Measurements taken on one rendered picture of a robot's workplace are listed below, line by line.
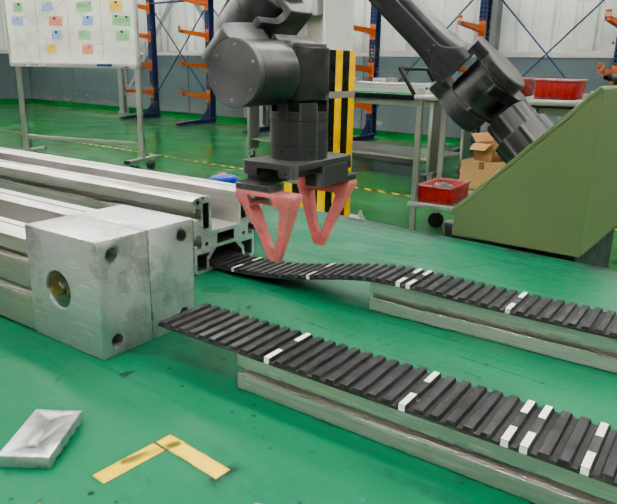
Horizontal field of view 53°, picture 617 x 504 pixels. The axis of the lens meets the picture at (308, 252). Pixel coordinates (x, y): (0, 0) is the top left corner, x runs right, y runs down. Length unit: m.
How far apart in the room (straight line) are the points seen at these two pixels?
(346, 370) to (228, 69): 0.28
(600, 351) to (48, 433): 0.40
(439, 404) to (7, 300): 0.39
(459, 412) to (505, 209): 0.51
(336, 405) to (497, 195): 0.50
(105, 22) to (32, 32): 0.85
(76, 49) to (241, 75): 6.07
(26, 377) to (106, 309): 0.07
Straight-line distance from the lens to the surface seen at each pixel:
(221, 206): 0.74
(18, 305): 0.59
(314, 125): 0.60
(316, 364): 0.41
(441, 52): 0.99
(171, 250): 0.53
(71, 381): 0.49
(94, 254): 0.48
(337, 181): 0.63
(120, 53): 6.29
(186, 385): 0.47
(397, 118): 9.36
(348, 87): 4.03
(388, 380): 0.40
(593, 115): 0.82
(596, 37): 8.32
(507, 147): 0.98
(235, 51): 0.54
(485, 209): 0.87
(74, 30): 6.60
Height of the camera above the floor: 1.00
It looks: 17 degrees down
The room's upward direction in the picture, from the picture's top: 1 degrees clockwise
